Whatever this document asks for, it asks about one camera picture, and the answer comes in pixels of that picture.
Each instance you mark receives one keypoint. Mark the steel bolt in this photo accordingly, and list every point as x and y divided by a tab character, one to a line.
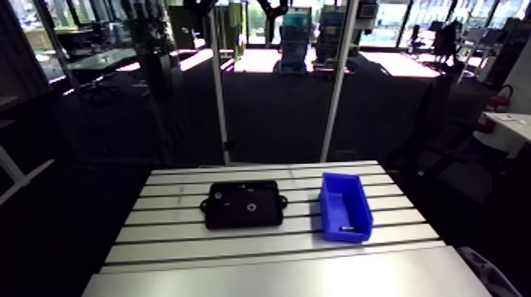
347	228

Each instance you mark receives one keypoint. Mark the black office chair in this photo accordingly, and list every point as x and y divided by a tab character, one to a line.
456	166

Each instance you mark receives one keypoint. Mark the white desk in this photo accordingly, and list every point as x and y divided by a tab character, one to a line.
508	132

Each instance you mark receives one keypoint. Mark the white post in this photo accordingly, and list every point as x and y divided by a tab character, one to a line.
219	91
337	83

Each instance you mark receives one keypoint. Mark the red fire extinguisher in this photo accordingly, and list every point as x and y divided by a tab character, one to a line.
495	103

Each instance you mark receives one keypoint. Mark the black tray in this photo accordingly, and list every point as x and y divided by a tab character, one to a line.
244	205

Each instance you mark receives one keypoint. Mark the blue bin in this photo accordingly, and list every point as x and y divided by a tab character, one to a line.
344	207

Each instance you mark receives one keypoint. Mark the pale holed strip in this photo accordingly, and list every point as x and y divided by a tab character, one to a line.
487	273

